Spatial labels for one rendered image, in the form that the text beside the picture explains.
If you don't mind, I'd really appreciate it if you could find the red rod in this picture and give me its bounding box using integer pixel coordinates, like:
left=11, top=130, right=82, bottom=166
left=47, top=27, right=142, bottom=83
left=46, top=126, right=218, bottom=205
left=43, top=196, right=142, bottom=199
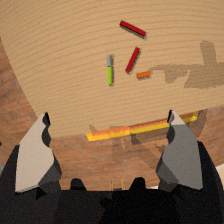
left=125, top=47, right=140, bottom=72
left=119, top=20, right=146, bottom=36

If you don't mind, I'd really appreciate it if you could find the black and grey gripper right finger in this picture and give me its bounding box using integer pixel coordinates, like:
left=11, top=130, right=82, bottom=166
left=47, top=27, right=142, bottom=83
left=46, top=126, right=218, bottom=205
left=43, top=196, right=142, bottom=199
left=156, top=110, right=224, bottom=224

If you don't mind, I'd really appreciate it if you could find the orange rod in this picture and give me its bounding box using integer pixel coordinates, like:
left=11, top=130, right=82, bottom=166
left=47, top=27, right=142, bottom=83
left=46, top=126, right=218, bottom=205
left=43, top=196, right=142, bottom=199
left=136, top=71, right=151, bottom=78

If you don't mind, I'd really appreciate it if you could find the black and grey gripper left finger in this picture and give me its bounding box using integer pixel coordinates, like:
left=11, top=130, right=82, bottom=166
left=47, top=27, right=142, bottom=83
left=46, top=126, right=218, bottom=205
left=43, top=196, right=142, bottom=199
left=0, top=112, right=62, bottom=224

